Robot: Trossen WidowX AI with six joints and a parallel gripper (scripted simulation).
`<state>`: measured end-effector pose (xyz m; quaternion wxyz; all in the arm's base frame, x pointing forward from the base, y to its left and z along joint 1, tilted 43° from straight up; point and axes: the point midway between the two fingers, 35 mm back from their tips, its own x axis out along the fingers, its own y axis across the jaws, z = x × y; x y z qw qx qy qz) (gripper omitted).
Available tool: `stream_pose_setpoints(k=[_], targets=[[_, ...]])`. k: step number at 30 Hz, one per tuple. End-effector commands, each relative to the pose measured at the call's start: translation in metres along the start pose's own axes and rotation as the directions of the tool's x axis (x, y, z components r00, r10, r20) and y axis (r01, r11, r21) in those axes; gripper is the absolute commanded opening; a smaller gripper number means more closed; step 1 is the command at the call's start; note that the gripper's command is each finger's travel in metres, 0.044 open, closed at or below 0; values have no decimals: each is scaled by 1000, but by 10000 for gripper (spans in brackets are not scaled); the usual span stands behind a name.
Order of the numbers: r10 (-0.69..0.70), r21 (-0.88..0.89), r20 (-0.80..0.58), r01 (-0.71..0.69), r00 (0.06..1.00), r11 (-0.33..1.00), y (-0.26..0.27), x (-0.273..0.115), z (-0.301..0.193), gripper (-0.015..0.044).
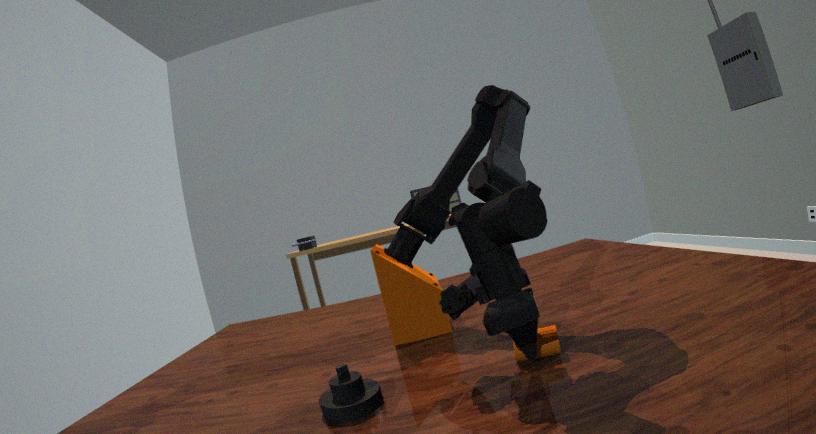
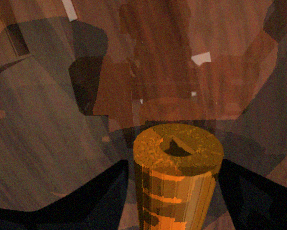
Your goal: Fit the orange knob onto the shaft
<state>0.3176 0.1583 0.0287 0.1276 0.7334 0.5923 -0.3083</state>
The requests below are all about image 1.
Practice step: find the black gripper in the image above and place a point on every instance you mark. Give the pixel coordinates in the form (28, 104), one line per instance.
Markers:
(514, 311)

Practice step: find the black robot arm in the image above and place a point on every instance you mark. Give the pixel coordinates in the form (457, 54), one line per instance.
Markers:
(513, 211)

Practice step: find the orange cylinder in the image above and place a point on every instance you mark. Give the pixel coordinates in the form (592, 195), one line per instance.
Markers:
(547, 344)

